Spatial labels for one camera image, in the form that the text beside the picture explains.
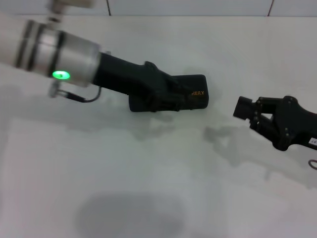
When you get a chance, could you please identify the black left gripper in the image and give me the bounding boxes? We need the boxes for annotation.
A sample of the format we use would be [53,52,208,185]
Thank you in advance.
[94,53,190,112]

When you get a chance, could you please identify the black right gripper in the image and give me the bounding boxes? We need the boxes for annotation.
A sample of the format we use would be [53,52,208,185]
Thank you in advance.
[233,96,317,151]

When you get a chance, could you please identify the black glasses case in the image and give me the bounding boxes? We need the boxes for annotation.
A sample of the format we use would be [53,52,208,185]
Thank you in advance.
[128,73,210,113]

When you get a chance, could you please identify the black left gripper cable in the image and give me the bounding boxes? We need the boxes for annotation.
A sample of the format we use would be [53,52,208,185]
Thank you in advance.
[60,85,103,103]

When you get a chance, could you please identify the silver left wrist cable socket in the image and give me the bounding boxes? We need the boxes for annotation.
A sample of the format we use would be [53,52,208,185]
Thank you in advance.
[48,83,65,98]

